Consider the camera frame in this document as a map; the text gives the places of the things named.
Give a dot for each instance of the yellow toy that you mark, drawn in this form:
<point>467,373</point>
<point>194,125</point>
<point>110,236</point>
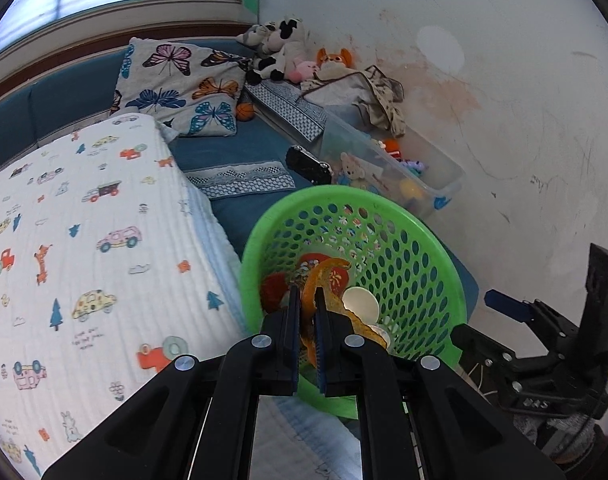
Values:
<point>411,190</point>

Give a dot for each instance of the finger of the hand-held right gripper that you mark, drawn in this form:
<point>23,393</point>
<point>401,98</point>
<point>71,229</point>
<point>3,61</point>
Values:
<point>509,305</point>
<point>484,345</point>

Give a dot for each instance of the grey patterned cloth strip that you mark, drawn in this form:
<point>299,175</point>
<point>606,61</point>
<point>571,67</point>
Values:
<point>238,180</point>

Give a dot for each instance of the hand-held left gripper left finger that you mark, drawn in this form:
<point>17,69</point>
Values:
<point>295,340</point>

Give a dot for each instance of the white paper cup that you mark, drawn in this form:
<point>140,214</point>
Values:
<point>360,304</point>

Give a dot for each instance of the blue sofa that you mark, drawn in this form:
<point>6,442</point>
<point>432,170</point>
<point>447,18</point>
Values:
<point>68,95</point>

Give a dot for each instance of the grey plush toy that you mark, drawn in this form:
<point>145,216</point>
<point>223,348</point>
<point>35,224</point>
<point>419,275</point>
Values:
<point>253,35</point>

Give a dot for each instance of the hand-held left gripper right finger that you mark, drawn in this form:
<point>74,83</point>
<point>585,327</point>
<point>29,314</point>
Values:
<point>320,340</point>

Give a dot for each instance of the grey checkered cushion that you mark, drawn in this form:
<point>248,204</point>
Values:
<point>289,107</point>

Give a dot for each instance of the orange fox plush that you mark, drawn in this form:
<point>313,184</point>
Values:
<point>334,58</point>

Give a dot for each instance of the pink plush toy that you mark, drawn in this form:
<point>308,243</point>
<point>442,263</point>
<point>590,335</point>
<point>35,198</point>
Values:
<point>304,71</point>

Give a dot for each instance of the small toy basketball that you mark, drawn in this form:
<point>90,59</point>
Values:
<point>245,112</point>

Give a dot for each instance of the orange peel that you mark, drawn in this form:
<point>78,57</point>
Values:
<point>329,272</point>

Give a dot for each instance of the clear plastic storage box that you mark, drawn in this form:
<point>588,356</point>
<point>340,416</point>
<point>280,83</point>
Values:
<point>429,165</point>

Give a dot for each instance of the large butterfly print pillow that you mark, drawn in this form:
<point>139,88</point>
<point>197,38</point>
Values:
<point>183,85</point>

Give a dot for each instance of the person's right hand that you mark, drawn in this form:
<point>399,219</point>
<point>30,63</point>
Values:
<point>554,432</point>

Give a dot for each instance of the green plastic basket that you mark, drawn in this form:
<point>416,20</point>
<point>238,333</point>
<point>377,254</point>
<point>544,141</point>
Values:
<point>424,270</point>

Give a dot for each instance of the colourful small toy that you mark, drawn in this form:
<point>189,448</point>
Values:
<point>415,166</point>

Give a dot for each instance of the black and white cow plush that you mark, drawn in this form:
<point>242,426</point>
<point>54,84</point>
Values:
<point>281,45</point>

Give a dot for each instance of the beige cloth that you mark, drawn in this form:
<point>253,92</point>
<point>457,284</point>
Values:
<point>354,92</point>

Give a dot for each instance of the orange toy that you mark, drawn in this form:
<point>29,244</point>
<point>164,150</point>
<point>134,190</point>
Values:
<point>393,147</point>

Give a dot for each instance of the teddy bear toy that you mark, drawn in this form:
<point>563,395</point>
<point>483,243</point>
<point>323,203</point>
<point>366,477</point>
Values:
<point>356,170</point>

